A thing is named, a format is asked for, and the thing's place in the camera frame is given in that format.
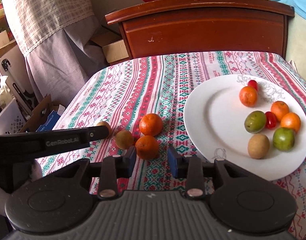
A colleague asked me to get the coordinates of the brown kiwi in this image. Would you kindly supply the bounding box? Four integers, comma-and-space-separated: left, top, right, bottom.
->
96, 121, 112, 138
114, 130, 134, 150

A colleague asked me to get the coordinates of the orange mandarin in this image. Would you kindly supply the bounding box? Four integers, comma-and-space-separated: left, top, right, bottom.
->
239, 86, 258, 107
135, 135, 159, 160
139, 113, 163, 137

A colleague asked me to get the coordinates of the green fruit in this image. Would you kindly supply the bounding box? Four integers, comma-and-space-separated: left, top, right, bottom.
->
273, 127, 295, 152
244, 111, 266, 134

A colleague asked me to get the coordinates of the red cherry tomato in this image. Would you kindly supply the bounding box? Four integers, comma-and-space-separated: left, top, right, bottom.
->
265, 111, 277, 129
247, 80, 258, 91

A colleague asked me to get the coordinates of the white gloved left hand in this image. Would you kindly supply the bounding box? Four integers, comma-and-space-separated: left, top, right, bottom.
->
0, 160, 43, 217

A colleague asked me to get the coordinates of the white plastic basket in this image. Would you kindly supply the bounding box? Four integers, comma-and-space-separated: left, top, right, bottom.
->
0, 99, 26, 135

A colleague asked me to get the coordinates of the blue white milk carton box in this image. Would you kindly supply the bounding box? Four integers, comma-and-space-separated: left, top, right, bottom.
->
36, 105, 65, 132

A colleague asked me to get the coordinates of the white oval plate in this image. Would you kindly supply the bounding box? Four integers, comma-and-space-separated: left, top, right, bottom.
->
183, 74, 306, 182

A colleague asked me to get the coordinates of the open cardboard box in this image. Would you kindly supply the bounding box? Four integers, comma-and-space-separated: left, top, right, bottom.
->
90, 25, 129, 65

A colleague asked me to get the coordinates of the dark wooden cabinet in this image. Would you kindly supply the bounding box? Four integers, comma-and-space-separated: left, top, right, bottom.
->
105, 0, 295, 59

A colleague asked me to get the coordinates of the green sofa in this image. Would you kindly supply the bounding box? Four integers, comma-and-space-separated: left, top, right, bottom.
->
285, 13, 306, 81

